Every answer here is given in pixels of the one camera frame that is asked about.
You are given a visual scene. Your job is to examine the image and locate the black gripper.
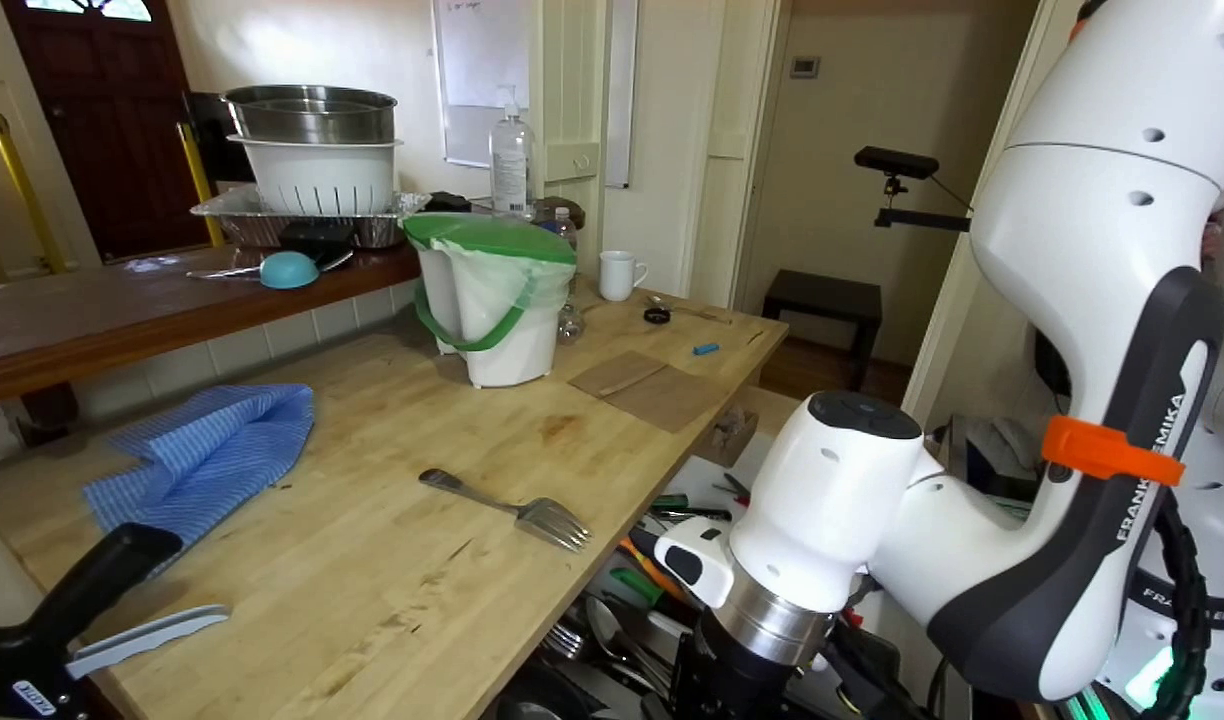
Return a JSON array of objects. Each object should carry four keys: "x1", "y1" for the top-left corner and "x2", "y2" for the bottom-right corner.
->
[{"x1": 672, "y1": 616, "x2": 796, "y2": 720}]

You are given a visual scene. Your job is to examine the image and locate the open wooden drawer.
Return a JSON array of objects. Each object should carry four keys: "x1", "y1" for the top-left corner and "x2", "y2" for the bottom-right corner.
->
[{"x1": 483, "y1": 385, "x2": 987, "y2": 720}]

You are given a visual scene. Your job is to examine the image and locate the silver fork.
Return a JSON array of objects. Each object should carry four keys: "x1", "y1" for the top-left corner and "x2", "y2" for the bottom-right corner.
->
[{"x1": 418, "y1": 465, "x2": 598, "y2": 558}]

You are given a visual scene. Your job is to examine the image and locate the brown rectangular mat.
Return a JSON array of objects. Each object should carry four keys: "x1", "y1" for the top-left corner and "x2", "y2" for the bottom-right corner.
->
[{"x1": 564, "y1": 350, "x2": 725, "y2": 432}]

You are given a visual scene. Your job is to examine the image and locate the grey electronics box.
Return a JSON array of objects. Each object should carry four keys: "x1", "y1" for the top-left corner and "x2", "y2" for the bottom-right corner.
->
[{"x1": 945, "y1": 411, "x2": 1045, "y2": 503}]

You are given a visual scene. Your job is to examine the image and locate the black stool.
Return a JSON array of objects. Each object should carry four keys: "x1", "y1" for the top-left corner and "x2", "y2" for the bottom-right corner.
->
[{"x1": 760, "y1": 269, "x2": 890, "y2": 397}]

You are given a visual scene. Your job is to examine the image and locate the white mug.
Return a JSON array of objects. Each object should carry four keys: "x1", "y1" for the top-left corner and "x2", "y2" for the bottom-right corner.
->
[{"x1": 598, "y1": 244, "x2": 652, "y2": 310}]

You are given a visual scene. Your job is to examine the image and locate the white bucket green rim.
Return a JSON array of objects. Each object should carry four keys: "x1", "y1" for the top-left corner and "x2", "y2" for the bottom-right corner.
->
[{"x1": 400, "y1": 213, "x2": 580, "y2": 392}]

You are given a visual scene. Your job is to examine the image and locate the clear plastic bottle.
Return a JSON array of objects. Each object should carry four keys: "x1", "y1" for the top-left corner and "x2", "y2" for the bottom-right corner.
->
[{"x1": 489, "y1": 108, "x2": 533, "y2": 217}]

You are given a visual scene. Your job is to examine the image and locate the blue cloth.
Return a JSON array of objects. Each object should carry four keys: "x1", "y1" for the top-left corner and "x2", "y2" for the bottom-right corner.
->
[{"x1": 80, "y1": 380, "x2": 322, "y2": 548}]

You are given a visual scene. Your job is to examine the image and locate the teal bowl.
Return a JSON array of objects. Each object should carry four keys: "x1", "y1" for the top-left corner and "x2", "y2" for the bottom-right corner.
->
[{"x1": 255, "y1": 250, "x2": 324, "y2": 292}]

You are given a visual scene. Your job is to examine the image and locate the steel cooking pot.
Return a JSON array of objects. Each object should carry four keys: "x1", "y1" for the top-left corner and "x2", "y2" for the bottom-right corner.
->
[{"x1": 222, "y1": 80, "x2": 400, "y2": 148}]

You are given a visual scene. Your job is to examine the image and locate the dark brown wooden counter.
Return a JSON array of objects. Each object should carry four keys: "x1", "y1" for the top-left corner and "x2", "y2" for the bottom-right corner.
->
[{"x1": 0, "y1": 239, "x2": 424, "y2": 411}]

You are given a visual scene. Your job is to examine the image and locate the yellow pole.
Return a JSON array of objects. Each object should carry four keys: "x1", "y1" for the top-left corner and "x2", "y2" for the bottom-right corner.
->
[{"x1": 173, "y1": 121, "x2": 229, "y2": 251}]

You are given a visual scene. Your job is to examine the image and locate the dark brown door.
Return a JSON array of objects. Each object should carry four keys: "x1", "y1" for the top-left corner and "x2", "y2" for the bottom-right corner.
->
[{"x1": 0, "y1": 0, "x2": 217, "y2": 266}]

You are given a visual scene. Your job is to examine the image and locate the orange strap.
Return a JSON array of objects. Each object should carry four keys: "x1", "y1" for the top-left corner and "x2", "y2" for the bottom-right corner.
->
[{"x1": 1041, "y1": 411, "x2": 1188, "y2": 492}]

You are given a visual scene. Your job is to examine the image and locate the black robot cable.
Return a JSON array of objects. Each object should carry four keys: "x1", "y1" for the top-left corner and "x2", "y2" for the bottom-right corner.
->
[{"x1": 1149, "y1": 492, "x2": 1221, "y2": 720}]

